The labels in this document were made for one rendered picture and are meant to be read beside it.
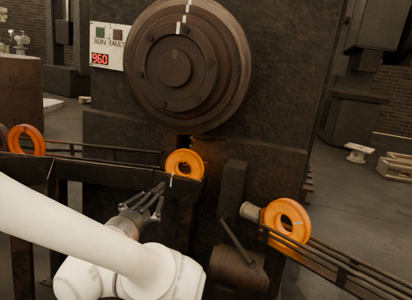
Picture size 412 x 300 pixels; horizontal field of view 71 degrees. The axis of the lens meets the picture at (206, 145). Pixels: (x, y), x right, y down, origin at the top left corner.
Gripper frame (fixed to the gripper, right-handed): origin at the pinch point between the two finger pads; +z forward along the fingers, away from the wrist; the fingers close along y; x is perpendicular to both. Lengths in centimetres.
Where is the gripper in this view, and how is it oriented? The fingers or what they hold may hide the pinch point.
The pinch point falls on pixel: (159, 191)
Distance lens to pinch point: 93.8
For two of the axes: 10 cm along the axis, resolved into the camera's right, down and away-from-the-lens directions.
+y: 9.6, 2.0, -2.2
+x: 1.1, -9.2, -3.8
